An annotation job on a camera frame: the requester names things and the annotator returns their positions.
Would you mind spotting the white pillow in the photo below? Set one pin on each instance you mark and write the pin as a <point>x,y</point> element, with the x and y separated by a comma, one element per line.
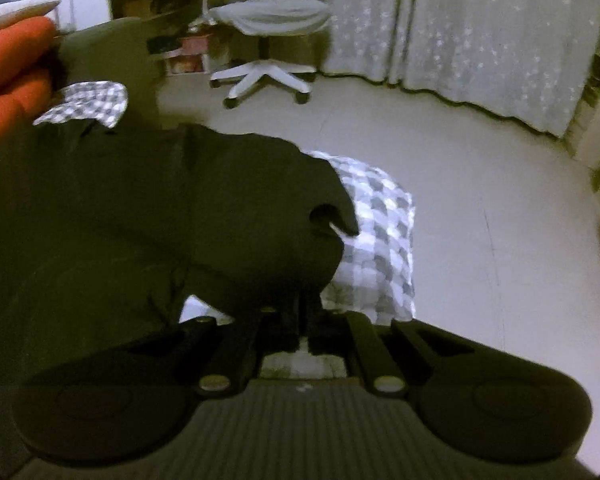
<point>10,12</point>

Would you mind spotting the grey white checkered blanket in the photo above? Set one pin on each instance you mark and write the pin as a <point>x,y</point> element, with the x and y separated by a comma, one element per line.
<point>380,220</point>

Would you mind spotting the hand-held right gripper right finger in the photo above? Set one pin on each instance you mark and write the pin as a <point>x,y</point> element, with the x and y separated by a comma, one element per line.
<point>316,332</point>

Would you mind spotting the dark green sofa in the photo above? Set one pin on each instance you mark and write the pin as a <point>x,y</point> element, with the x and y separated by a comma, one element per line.
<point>110,55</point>

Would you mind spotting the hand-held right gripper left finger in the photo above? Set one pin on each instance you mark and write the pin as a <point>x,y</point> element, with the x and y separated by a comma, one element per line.
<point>285,332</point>

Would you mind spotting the star print curtain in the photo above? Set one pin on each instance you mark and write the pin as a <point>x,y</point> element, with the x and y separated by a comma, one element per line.
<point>365,15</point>
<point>495,35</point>

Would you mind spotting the white grey office chair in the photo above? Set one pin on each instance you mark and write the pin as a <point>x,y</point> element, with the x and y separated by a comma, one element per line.
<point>275,15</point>

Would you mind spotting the pink storage box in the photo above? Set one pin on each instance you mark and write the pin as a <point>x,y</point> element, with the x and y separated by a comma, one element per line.
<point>196,45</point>

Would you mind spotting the black garment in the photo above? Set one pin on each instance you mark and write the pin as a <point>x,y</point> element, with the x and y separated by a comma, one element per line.
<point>105,220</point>

